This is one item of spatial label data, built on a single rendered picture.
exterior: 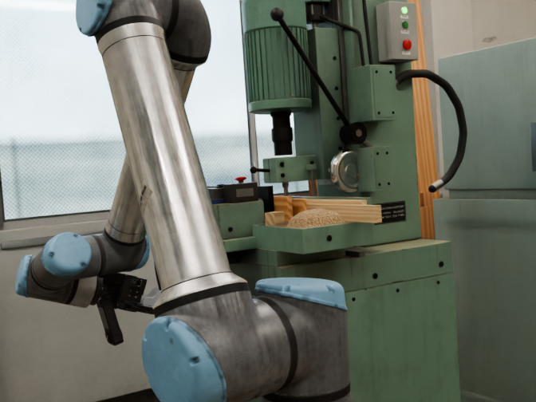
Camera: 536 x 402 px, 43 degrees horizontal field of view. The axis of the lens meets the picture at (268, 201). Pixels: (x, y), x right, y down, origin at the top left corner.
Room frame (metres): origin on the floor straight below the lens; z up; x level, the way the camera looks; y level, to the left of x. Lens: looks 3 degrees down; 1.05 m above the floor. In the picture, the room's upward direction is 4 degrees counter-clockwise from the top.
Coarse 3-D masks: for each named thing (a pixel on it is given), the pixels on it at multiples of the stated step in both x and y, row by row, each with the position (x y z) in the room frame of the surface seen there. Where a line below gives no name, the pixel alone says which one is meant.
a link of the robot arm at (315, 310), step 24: (264, 288) 1.09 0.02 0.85; (288, 288) 1.07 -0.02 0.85; (312, 288) 1.06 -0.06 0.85; (336, 288) 1.09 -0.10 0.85; (288, 312) 1.05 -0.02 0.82; (312, 312) 1.06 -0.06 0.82; (336, 312) 1.08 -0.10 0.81; (288, 336) 1.02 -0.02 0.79; (312, 336) 1.05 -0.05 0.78; (336, 336) 1.08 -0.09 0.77; (312, 360) 1.05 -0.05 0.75; (336, 360) 1.07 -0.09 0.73; (288, 384) 1.04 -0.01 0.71; (312, 384) 1.06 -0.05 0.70; (336, 384) 1.07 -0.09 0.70
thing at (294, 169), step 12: (288, 156) 1.89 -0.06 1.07; (300, 156) 1.91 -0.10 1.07; (312, 156) 1.93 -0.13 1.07; (276, 168) 1.87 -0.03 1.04; (288, 168) 1.89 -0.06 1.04; (300, 168) 1.91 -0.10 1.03; (264, 180) 1.92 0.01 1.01; (276, 180) 1.87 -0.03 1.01; (288, 180) 1.89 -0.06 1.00; (300, 180) 1.91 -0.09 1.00
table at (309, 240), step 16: (256, 224) 1.76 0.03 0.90; (336, 224) 1.62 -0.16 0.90; (352, 224) 1.64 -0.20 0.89; (368, 224) 1.66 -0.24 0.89; (224, 240) 1.71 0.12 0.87; (240, 240) 1.72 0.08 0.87; (256, 240) 1.74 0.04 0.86; (272, 240) 1.68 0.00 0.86; (288, 240) 1.62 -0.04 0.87; (304, 240) 1.57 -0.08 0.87; (320, 240) 1.59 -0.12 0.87; (336, 240) 1.61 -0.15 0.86; (352, 240) 1.64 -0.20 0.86; (368, 240) 1.66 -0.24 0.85
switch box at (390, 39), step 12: (384, 12) 1.93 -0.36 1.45; (396, 12) 1.92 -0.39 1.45; (408, 12) 1.95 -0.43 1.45; (384, 24) 1.93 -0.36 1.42; (396, 24) 1.92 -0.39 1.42; (408, 24) 1.95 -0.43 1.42; (384, 36) 1.94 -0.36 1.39; (396, 36) 1.92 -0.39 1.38; (408, 36) 1.94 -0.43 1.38; (384, 48) 1.94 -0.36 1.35; (396, 48) 1.92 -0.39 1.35; (384, 60) 1.94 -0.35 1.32; (396, 60) 1.94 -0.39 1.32; (408, 60) 1.96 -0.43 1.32
